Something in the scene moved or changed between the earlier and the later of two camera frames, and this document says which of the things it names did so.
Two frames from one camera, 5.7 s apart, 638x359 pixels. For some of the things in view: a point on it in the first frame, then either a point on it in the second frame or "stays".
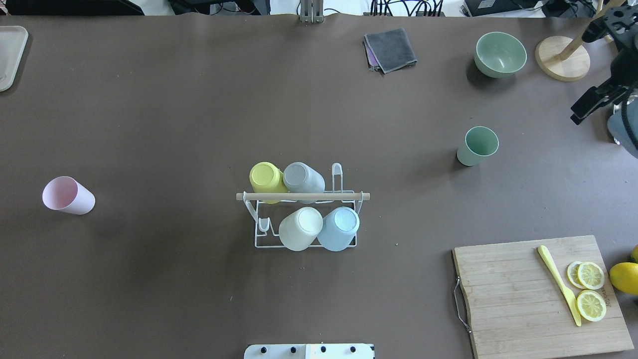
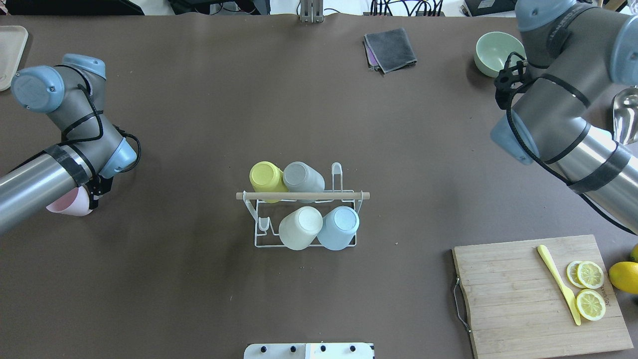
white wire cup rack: [306, 219] stays
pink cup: [67, 194] stays
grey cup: [298, 177] stays
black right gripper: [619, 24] to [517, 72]
